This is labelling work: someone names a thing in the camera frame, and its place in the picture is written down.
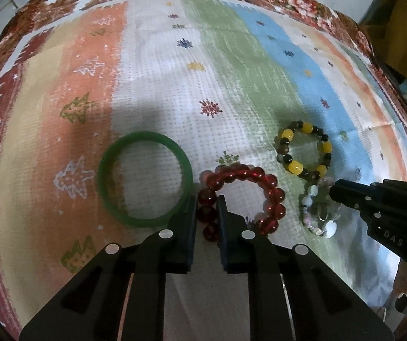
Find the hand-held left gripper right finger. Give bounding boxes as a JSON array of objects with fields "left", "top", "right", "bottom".
[{"left": 217, "top": 195, "right": 393, "bottom": 341}]

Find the pale pink bead bracelet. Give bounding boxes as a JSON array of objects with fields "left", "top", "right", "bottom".
[{"left": 299, "top": 176, "right": 344, "bottom": 238}]

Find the red bead bracelet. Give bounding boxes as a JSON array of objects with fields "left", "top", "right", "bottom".
[{"left": 196, "top": 165, "right": 286, "bottom": 243}]

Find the green jade bangle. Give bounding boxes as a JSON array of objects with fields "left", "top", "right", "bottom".
[{"left": 97, "top": 131, "right": 193, "bottom": 227}]

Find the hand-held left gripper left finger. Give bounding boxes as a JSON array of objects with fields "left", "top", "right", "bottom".
[{"left": 19, "top": 196, "right": 198, "bottom": 341}]

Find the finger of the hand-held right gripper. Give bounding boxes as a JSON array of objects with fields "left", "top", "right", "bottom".
[{"left": 329, "top": 178, "right": 389, "bottom": 217}]

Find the striped printed blanket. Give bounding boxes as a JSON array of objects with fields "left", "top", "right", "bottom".
[{"left": 0, "top": 0, "right": 407, "bottom": 331}]

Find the yellow and brown bead bracelet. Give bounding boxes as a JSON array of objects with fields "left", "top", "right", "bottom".
[{"left": 275, "top": 121, "right": 333, "bottom": 180}]

